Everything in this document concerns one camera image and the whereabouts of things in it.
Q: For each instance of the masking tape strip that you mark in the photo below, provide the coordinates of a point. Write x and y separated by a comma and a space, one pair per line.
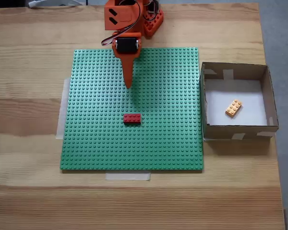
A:
61, 115
127, 176

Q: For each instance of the red lego block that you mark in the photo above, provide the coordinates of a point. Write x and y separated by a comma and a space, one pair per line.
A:
132, 118

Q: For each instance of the white curved object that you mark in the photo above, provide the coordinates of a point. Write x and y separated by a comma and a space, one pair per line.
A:
38, 3

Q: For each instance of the green lego baseplate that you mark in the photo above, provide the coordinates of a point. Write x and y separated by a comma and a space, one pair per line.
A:
98, 119

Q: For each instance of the yellow lego block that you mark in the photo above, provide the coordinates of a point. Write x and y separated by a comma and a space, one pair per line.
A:
234, 108

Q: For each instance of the white paper sheet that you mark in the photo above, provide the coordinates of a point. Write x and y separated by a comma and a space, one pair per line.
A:
216, 105

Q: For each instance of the open cardboard box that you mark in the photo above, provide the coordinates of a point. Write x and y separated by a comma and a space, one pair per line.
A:
272, 95

